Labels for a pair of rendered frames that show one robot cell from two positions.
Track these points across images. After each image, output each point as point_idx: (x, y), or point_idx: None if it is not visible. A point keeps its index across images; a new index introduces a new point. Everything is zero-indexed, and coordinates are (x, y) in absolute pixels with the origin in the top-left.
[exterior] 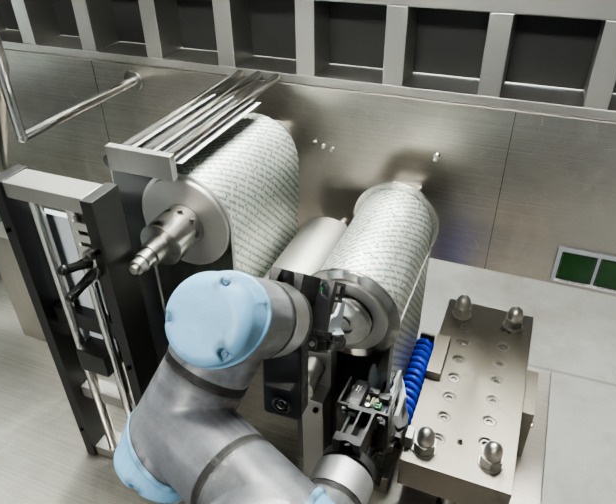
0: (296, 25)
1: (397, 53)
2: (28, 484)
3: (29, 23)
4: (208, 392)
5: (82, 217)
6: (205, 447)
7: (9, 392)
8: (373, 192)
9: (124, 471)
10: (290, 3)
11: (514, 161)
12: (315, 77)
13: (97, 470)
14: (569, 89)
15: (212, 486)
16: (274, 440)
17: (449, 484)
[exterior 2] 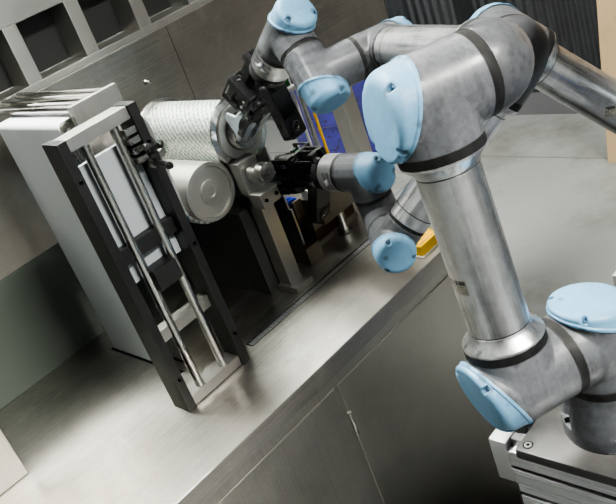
0: (12, 48)
1: (85, 29)
2: (199, 444)
3: None
4: (319, 41)
5: (124, 128)
6: (344, 43)
7: (70, 493)
8: (144, 117)
9: (333, 84)
10: None
11: (182, 56)
12: (44, 79)
13: (213, 402)
14: (165, 10)
15: (362, 42)
16: (250, 307)
17: (342, 192)
